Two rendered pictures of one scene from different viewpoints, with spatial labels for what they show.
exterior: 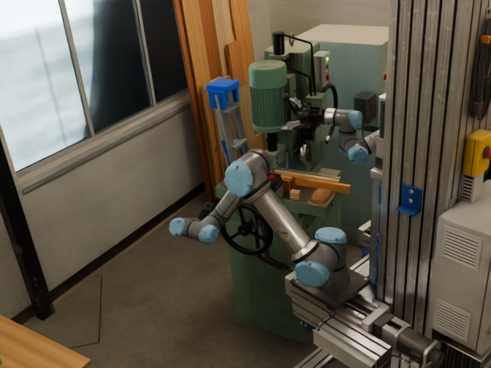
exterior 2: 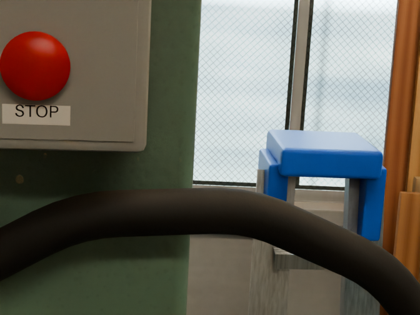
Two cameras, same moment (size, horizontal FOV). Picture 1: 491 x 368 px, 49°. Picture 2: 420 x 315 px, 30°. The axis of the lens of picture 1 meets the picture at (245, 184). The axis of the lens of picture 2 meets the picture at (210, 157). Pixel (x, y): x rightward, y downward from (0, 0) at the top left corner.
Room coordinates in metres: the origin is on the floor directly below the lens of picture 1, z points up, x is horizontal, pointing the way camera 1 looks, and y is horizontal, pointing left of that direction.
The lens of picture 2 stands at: (2.47, -0.78, 1.40)
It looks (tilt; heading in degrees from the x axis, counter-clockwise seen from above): 13 degrees down; 52
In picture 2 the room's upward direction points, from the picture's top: 3 degrees clockwise
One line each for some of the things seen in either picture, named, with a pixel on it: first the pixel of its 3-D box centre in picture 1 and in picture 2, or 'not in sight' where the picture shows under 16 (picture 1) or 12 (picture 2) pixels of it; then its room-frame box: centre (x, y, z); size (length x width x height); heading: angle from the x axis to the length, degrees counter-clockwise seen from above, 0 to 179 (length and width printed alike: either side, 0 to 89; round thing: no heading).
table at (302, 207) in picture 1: (272, 196); not in sight; (2.32, -0.13, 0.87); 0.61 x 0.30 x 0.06; 60
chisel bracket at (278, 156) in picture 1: (275, 156); not in sight; (2.45, -0.16, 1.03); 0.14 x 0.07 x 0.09; 150
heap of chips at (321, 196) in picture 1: (321, 193); not in sight; (2.21, -0.35, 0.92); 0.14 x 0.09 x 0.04; 150
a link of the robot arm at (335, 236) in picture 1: (330, 246); not in sight; (1.68, -0.30, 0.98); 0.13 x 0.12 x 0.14; 147
